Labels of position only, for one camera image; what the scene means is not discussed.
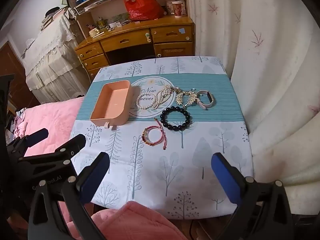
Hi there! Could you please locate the gold leaf necklace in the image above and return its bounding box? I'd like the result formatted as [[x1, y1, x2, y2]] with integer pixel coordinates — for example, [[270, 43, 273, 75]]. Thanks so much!
[[175, 87, 198, 105]]

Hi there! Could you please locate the wooden desk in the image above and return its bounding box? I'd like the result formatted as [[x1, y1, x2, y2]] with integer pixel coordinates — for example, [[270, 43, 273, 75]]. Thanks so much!
[[75, 15, 195, 83]]

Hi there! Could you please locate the pink fleece clothing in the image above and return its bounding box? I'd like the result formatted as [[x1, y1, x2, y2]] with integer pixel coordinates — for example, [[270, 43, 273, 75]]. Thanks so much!
[[91, 201, 188, 240]]

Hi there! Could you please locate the white lace covered cabinet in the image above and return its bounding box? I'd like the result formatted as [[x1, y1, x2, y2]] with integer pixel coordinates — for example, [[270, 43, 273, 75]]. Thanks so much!
[[21, 12, 88, 103]]

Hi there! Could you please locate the tree print tablecloth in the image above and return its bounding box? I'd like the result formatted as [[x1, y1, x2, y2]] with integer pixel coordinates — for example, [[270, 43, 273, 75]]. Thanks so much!
[[70, 56, 254, 218]]

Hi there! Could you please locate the black bead bracelet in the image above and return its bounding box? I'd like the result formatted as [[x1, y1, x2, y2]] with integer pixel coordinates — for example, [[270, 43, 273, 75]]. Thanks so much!
[[160, 106, 192, 131]]

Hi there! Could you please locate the stack of books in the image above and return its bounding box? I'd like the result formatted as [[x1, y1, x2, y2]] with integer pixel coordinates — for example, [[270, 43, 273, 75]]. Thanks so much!
[[40, 6, 73, 30]]

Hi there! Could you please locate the wooden desk hutch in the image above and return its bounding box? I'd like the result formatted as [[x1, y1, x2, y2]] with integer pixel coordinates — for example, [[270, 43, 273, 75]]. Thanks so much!
[[61, 0, 187, 30]]

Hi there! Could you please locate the floral pink cloth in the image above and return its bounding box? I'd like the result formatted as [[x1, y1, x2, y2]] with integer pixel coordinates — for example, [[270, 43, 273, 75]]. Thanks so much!
[[11, 107, 28, 140]]

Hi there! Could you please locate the pink quilt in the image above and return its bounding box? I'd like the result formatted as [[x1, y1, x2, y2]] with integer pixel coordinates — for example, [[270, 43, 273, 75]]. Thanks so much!
[[15, 97, 85, 160]]

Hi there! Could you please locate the pink wrist band watch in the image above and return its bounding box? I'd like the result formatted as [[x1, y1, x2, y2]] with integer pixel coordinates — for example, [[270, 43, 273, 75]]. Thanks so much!
[[196, 90, 216, 110]]

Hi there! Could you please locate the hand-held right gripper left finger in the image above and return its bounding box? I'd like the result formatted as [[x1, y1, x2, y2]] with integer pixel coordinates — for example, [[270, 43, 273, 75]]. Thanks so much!
[[27, 152, 110, 240]]

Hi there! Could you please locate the pearl bracelet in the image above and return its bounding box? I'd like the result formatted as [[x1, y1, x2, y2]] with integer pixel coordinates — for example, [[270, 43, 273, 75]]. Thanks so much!
[[136, 92, 153, 110]]

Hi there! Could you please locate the white leaf print curtain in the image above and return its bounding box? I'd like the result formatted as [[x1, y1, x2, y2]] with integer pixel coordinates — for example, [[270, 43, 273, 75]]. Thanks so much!
[[185, 0, 320, 215]]

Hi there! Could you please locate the pink plastic box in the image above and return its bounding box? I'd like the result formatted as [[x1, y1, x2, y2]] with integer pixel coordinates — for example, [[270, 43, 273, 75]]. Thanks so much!
[[89, 79, 132, 130]]

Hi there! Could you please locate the green glass jar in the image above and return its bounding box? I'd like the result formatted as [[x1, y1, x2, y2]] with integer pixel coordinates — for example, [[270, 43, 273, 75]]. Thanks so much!
[[96, 17, 110, 30]]

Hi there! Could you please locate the red string bracelet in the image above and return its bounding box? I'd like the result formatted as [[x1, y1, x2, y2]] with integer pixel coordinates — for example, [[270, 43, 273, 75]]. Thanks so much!
[[142, 117, 167, 150]]

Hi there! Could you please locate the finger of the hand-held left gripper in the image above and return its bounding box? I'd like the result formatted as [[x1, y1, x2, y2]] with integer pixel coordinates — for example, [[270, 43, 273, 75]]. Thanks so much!
[[7, 128, 49, 157], [19, 134, 87, 173]]

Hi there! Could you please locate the brown wooden door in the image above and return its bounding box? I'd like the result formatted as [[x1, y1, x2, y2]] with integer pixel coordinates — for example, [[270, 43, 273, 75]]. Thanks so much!
[[0, 41, 40, 108]]

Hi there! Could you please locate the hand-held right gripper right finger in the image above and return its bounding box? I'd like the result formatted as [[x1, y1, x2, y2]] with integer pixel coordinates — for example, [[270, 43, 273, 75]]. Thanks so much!
[[211, 152, 293, 240]]

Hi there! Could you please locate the long pearl necklace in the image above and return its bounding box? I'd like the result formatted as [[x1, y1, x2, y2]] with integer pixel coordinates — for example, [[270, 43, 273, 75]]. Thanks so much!
[[150, 86, 175, 110]]

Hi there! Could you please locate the red plastic bag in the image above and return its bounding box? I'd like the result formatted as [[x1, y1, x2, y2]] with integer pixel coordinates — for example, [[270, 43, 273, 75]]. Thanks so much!
[[122, 0, 165, 22]]

